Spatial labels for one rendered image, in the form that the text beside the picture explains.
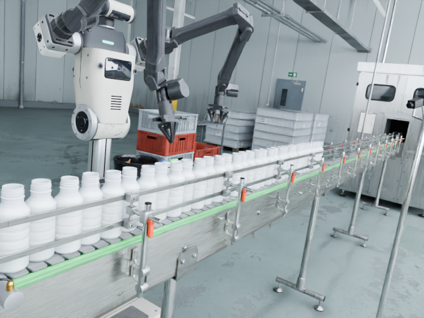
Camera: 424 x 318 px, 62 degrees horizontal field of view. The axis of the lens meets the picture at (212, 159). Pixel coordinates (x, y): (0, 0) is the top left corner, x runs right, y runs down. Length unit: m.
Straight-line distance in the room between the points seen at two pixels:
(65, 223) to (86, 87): 0.86
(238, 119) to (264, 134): 0.79
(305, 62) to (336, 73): 1.08
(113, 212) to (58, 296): 0.21
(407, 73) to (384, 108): 0.55
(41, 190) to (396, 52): 11.08
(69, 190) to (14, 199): 0.11
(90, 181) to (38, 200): 0.12
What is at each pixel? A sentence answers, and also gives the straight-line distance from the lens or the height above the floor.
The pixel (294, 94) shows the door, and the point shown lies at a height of 1.62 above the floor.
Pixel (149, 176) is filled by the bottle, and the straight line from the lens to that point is 0.95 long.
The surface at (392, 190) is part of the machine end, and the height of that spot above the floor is 0.28.
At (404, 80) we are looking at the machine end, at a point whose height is 1.88.
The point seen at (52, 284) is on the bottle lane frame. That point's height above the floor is 0.96.
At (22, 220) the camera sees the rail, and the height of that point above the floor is 1.11.
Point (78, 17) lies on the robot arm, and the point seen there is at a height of 1.58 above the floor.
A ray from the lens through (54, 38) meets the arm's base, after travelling 1.48.
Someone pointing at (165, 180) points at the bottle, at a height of 1.12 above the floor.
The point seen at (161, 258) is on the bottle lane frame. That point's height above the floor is 0.90.
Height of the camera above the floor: 1.38
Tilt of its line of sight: 11 degrees down
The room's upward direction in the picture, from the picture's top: 7 degrees clockwise
